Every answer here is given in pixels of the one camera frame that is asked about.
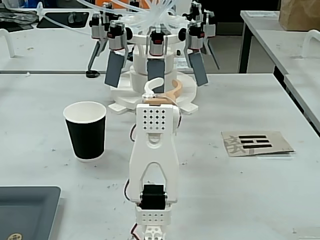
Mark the white side table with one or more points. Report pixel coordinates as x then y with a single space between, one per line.
270 45

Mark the small black cap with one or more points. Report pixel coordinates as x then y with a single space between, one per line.
91 74

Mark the brown paper bag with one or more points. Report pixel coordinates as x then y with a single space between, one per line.
297 15

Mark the black flat tray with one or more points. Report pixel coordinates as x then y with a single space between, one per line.
57 20

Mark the clear tube bundle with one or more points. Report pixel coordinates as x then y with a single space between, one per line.
155 15

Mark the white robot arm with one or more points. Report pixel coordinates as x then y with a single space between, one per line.
155 155

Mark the white paper label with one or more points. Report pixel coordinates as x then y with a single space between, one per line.
180 63

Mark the black paper cup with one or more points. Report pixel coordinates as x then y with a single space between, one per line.
86 140

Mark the printed cardboard card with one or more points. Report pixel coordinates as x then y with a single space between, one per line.
260 143

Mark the grey paddle actuator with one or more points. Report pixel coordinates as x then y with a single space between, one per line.
98 27
208 25
115 65
156 70
197 67

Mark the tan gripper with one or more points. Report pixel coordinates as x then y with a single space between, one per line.
178 88

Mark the white round machine base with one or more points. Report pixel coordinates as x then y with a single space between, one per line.
186 91

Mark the grey plastic tray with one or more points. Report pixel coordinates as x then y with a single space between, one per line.
27 212

